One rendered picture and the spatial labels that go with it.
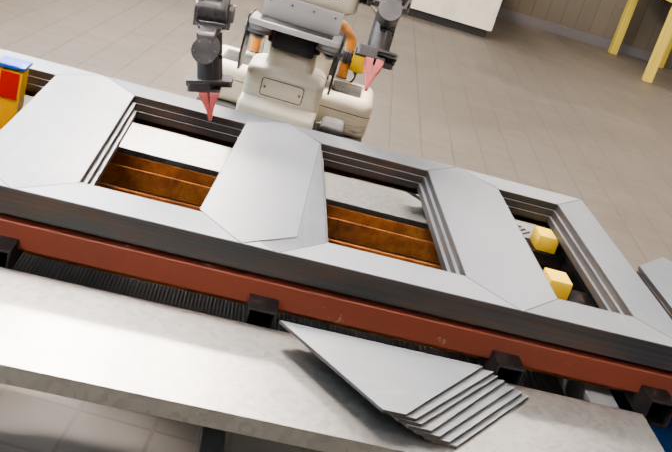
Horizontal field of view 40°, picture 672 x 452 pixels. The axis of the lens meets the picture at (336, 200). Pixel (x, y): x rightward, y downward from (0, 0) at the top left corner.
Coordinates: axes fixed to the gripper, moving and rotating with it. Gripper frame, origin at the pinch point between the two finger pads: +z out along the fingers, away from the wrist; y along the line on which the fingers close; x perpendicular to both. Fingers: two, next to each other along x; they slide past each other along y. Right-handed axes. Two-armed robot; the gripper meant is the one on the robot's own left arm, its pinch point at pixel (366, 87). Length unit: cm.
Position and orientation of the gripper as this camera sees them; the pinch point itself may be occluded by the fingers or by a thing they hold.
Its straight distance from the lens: 225.0
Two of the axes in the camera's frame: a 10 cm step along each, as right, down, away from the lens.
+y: 9.6, 2.8, 0.3
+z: -2.7, 9.6, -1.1
